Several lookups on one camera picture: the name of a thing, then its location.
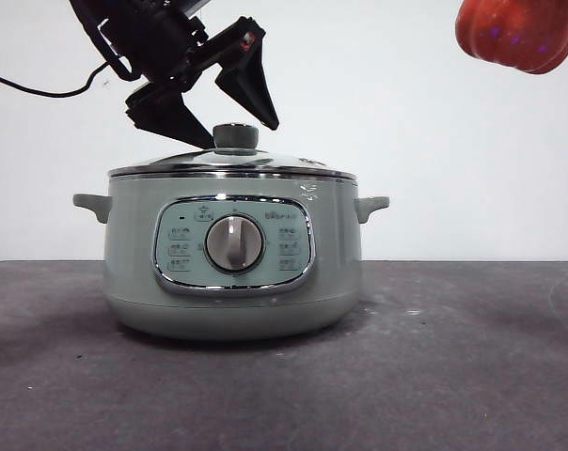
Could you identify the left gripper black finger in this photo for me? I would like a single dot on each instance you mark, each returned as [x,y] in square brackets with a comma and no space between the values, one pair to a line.
[162,110]
[251,80]

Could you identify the glass lid with green knob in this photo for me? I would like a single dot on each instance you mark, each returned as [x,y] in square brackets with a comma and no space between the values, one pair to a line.
[237,136]

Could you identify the orange-red pumpkin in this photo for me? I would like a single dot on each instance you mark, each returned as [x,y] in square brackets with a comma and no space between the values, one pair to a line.
[509,28]

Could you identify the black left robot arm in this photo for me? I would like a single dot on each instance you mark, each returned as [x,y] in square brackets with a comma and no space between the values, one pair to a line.
[124,4]

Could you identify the sage green electric cooking pot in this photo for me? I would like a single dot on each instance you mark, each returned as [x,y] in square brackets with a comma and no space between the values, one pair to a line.
[124,244]

